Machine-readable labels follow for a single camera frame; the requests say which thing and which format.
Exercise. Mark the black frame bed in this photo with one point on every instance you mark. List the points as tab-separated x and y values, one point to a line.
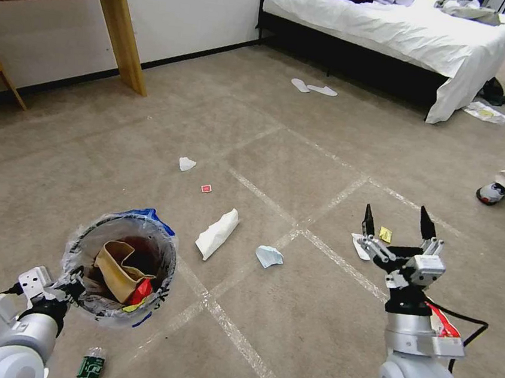
339	49

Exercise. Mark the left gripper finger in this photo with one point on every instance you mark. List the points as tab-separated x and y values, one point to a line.
77	284
60	291

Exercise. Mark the white slipper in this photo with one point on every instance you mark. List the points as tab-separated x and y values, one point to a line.
300	85
322	89

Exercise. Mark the white folded paper napkin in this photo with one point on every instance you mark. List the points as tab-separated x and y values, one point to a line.
216	237

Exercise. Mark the white plastic bag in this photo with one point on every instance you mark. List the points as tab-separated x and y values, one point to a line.
490	115

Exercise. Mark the small crumpled white tissue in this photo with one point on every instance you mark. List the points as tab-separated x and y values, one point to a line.
186	163

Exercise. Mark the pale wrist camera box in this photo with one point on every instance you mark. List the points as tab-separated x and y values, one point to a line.
427	267
35	281

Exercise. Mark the yellow crumpled wrapper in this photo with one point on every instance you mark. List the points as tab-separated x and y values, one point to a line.
131	307

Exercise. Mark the red white snack wrapper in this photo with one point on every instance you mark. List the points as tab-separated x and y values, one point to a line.
443	324

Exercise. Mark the white bed sheet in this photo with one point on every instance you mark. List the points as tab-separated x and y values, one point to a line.
387	27

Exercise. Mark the crushed green label bottle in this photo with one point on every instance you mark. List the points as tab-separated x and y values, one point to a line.
92	364

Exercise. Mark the red crumpled wrapper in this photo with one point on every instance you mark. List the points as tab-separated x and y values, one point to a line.
142	292

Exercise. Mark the small red square packet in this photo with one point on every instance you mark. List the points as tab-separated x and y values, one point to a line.
206	188

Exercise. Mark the blue face mask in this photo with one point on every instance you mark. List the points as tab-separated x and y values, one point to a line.
268	256

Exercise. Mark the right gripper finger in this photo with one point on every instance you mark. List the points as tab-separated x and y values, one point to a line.
371	230
427	232

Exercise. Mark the brown paper bag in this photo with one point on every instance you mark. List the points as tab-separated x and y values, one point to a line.
118	272

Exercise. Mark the small yellow packet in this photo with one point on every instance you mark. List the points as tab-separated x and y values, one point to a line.
385	234

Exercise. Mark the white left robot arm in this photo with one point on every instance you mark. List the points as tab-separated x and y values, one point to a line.
15	344

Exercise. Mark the trash bin with plastic liner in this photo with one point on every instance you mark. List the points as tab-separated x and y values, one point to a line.
94	235

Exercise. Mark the grey beige garment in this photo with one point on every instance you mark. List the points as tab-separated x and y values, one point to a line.
467	8

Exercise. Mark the person's shoe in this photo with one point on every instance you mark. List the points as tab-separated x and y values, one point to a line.
492	193

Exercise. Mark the dark green bag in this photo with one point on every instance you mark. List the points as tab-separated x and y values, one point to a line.
495	92

